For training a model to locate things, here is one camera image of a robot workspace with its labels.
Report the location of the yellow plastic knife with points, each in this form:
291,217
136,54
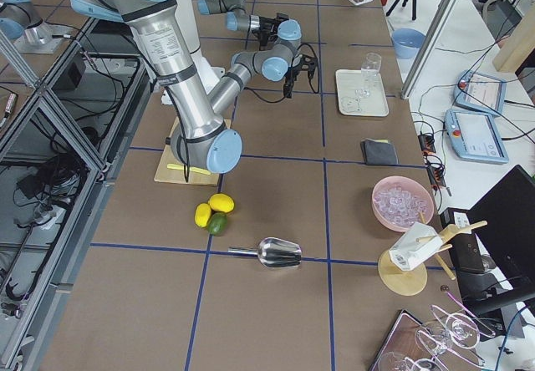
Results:
173,166

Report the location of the aluminium frame post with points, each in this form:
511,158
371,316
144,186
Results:
434,31

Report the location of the green lime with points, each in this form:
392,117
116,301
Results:
217,223

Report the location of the teach pendant near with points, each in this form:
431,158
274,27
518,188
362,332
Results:
474,137

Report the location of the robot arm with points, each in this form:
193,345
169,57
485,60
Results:
167,35
237,17

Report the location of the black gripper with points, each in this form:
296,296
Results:
292,73
265,24

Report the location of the clear wine glass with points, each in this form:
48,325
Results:
370,69

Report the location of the blue bowl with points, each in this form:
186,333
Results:
407,42

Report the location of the black monitor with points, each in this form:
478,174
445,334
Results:
508,209

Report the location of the pink bowl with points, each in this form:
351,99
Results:
413,187

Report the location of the grey folded cloth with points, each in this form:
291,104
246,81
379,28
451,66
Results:
378,152

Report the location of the wooden cup stand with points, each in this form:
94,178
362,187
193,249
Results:
413,282

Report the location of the white paper carton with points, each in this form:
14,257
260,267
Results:
415,246

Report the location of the hanging wine glasses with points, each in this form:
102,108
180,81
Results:
446,342

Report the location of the wooden plank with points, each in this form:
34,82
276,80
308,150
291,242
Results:
517,46

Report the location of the cream bear tray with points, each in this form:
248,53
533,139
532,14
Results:
347,82

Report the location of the yellow lemon lower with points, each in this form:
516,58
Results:
202,214

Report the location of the yellow lemon upper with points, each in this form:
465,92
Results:
220,202

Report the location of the metal ice scoop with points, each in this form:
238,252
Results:
273,252

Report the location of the teach pendant far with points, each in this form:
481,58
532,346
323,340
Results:
480,92

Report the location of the clear ice cubes in pink bowl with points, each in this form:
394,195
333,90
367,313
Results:
399,206

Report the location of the teach pendant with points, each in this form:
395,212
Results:
480,92
474,137

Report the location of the yellow lemon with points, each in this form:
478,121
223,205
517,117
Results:
202,214
220,202

